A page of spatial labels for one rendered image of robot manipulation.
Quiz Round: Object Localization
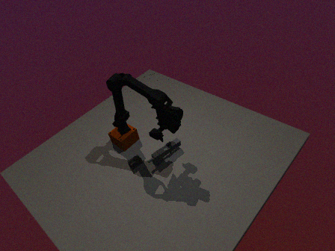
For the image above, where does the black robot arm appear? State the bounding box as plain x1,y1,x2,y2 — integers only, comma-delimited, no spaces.
106,73,183,135

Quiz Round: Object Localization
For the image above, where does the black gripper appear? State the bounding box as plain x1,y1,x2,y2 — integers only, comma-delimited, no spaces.
149,117,169,142

